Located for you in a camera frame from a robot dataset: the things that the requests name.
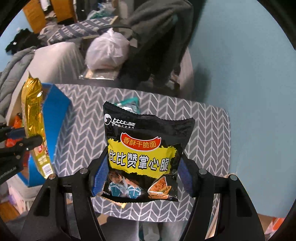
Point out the orange octopus chip bag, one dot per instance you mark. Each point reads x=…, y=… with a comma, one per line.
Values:
x=18, y=123

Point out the long gold snack pack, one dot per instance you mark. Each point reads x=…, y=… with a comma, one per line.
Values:
x=33, y=122

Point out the grey quilted duvet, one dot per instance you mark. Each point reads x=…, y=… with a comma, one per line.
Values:
x=12, y=74

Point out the black yellow noodle snack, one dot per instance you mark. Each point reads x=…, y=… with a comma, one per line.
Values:
x=143, y=156

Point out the white plastic bag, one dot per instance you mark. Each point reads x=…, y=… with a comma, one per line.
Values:
x=108, y=51

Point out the patterned low mattress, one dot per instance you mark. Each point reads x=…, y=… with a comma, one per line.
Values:
x=83, y=29

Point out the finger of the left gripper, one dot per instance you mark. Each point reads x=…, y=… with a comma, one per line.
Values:
x=21, y=147
x=7, y=132

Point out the blue cardboard box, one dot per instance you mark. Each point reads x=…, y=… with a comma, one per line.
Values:
x=54, y=107

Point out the wooden louvered wardrobe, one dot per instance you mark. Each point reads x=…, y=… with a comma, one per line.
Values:
x=40, y=13

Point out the teal silver snack bag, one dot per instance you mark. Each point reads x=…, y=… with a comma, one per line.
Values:
x=130, y=104

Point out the grey checked seat cushion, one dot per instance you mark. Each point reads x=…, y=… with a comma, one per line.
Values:
x=104, y=74

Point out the black office chair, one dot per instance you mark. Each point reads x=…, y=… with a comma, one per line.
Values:
x=142, y=63

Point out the bed with grey sheet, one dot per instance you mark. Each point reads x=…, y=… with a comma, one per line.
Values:
x=58, y=64

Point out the black clothes pile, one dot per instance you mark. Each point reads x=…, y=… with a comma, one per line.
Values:
x=23, y=39

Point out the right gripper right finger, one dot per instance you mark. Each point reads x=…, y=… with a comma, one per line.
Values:
x=237, y=218

